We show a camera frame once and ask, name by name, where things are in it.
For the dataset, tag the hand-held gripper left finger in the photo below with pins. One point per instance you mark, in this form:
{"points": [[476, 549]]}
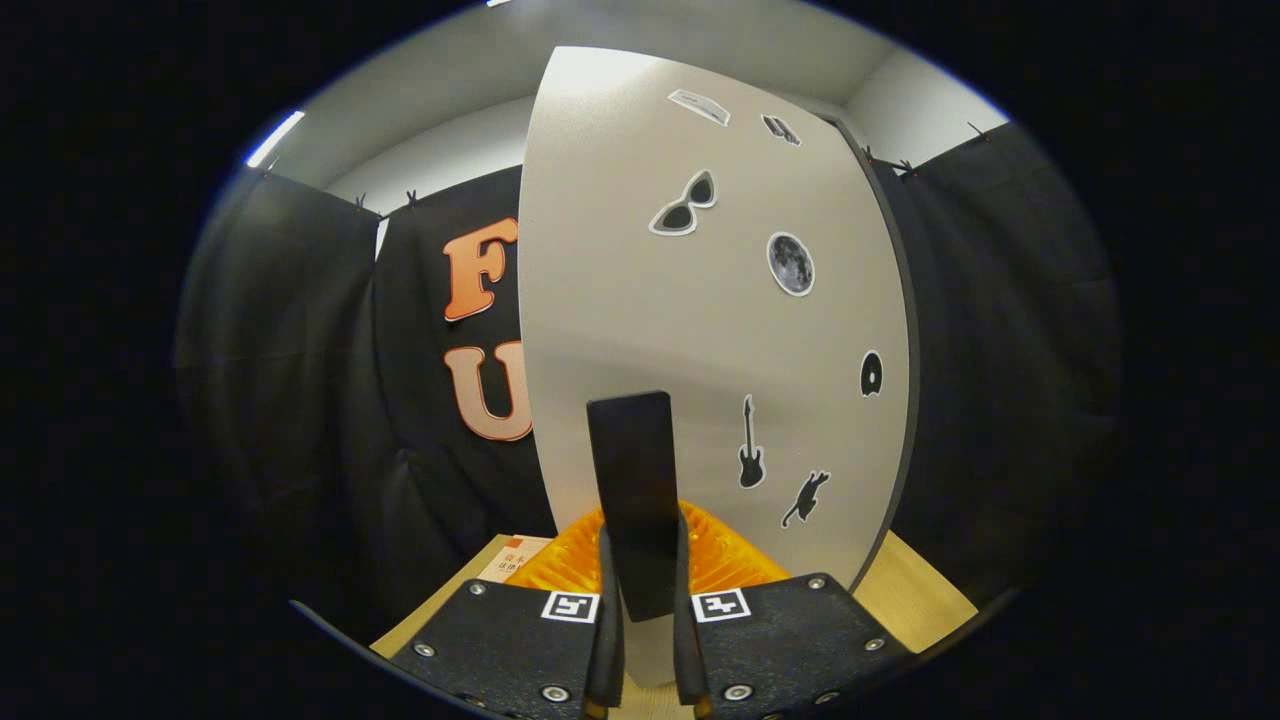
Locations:
{"points": [[520, 640]]}

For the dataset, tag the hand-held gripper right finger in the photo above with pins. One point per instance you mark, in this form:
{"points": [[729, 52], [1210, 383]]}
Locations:
{"points": [[780, 640]]}

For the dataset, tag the beige shoe cabinet door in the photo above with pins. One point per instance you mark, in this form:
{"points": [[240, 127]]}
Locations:
{"points": [[620, 280]]}

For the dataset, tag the black backdrop cloth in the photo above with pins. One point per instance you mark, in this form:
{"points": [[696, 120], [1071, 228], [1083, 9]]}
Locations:
{"points": [[300, 400]]}

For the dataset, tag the row of black clips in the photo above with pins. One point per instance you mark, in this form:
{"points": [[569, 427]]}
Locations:
{"points": [[411, 197]]}

